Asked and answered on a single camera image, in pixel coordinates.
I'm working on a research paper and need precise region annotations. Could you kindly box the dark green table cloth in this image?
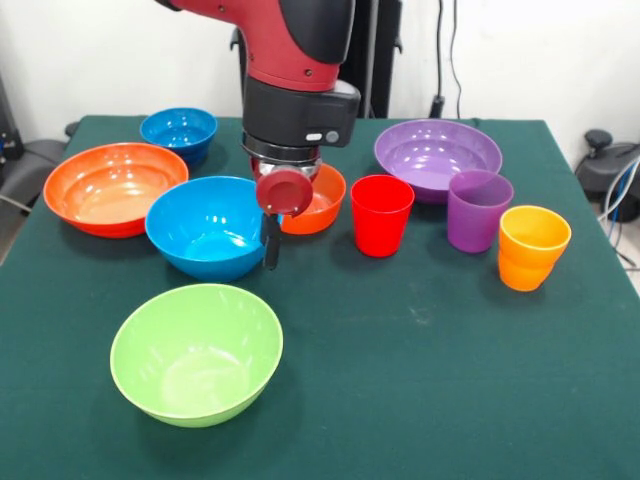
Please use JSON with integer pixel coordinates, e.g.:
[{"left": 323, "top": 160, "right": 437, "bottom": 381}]
[{"left": 0, "top": 115, "right": 640, "bottom": 480}]

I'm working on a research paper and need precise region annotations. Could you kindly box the large orange bowl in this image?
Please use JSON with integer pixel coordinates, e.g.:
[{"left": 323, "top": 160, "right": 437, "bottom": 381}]
[{"left": 42, "top": 142, "right": 190, "bottom": 239}]

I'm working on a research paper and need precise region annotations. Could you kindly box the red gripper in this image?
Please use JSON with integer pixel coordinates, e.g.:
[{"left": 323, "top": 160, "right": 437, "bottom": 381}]
[{"left": 256, "top": 169, "right": 312, "bottom": 271}]

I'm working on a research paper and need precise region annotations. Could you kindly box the thin black cable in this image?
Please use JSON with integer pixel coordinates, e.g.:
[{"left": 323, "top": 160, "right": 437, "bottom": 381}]
[{"left": 449, "top": 0, "right": 481, "bottom": 126}]

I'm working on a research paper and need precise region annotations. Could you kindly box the grey office chair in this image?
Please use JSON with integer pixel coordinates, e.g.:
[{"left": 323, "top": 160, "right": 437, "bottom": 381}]
[{"left": 0, "top": 138, "right": 69, "bottom": 211}]

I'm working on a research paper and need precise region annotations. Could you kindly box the large light blue bowl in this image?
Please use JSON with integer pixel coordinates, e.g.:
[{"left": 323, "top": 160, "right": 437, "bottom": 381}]
[{"left": 144, "top": 175, "right": 274, "bottom": 283}]

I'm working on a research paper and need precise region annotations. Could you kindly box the purple bowl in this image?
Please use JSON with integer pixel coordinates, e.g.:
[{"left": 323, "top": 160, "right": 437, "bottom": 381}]
[{"left": 373, "top": 118, "right": 503, "bottom": 205}]

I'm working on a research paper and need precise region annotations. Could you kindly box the purple cup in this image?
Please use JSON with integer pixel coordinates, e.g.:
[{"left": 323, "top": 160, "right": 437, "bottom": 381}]
[{"left": 446, "top": 169, "right": 516, "bottom": 255}]

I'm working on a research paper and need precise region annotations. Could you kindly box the small dark blue bowl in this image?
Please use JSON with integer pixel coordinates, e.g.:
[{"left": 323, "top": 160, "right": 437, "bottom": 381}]
[{"left": 139, "top": 106, "right": 219, "bottom": 168}]

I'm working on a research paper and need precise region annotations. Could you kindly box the orange cup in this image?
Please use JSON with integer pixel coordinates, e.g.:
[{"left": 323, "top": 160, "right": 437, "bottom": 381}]
[{"left": 497, "top": 204, "right": 573, "bottom": 293}]

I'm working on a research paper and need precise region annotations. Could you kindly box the small orange bowl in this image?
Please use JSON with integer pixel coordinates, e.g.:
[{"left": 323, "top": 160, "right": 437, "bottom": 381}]
[{"left": 279, "top": 163, "right": 348, "bottom": 236}]

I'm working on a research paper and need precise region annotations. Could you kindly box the red cup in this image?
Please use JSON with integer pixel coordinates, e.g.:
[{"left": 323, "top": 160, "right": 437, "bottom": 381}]
[{"left": 349, "top": 174, "right": 416, "bottom": 259}]

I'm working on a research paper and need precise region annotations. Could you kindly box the black chair base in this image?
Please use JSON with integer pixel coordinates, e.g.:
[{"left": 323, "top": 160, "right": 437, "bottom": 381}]
[{"left": 574, "top": 128, "right": 640, "bottom": 224}]

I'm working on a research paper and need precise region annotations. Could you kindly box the black equipment stand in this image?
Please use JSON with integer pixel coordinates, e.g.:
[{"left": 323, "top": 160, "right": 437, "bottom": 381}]
[{"left": 0, "top": 74, "right": 22, "bottom": 166}]

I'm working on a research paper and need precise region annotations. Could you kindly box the bundle of floor cables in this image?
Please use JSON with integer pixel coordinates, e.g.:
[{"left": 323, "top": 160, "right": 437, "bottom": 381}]
[{"left": 597, "top": 159, "right": 640, "bottom": 274}]

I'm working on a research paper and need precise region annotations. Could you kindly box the green bowl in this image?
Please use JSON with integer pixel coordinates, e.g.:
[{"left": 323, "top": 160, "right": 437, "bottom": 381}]
[{"left": 109, "top": 283, "right": 285, "bottom": 429}]

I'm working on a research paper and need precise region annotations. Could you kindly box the black cable with plug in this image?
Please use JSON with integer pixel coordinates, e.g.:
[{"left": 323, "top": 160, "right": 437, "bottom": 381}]
[{"left": 429, "top": 0, "right": 447, "bottom": 119}]

